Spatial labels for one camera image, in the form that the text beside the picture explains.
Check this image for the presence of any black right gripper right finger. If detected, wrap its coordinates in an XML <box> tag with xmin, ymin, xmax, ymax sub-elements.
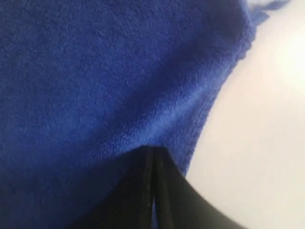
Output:
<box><xmin>153</xmin><ymin>147</ymin><xmax>241</xmax><ymax>229</ymax></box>

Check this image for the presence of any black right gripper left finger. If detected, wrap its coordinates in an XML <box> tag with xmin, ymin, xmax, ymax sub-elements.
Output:
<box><xmin>67</xmin><ymin>146</ymin><xmax>154</xmax><ymax>229</ymax></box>

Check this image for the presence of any blue microfibre towel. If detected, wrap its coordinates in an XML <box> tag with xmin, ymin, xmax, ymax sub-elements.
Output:
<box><xmin>0</xmin><ymin>0</ymin><xmax>286</xmax><ymax>229</ymax></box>

